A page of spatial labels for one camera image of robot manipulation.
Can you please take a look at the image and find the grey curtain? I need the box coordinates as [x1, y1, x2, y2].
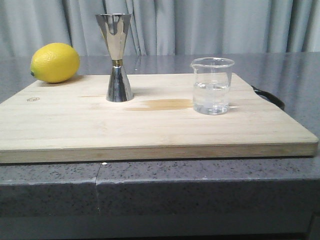
[0, 0, 320, 58]

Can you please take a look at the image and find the yellow lemon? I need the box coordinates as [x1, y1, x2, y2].
[30, 42, 80, 83]

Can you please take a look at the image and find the wooden cutting board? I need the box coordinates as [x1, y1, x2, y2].
[0, 73, 319, 164]

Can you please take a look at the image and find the black cutting board handle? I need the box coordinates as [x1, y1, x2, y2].
[251, 85, 285, 111]

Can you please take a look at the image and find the steel double jigger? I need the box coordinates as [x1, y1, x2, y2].
[95, 13, 134, 103]

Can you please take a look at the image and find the clear glass beaker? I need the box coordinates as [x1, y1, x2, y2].
[190, 57, 235, 115]

